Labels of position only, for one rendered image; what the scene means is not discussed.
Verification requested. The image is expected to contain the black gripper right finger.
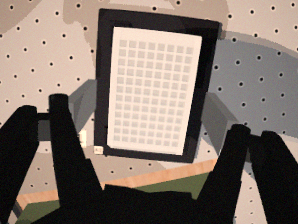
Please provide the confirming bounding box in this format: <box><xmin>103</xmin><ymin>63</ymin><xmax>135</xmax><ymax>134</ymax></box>
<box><xmin>183</xmin><ymin>92</ymin><xmax>298</xmax><ymax>224</ymax></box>

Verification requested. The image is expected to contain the white well plate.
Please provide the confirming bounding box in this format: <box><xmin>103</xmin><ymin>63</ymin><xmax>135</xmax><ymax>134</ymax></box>
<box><xmin>107</xmin><ymin>27</ymin><xmax>202</xmax><ymax>155</ymax></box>

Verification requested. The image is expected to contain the black rectangular frame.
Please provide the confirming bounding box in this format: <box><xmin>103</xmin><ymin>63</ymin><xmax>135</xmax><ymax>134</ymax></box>
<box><xmin>93</xmin><ymin>8</ymin><xmax>219</xmax><ymax>164</ymax></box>

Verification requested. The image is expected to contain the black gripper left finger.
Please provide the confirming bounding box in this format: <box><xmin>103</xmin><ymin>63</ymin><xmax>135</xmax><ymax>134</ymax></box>
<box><xmin>0</xmin><ymin>79</ymin><xmax>121</xmax><ymax>224</ymax></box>

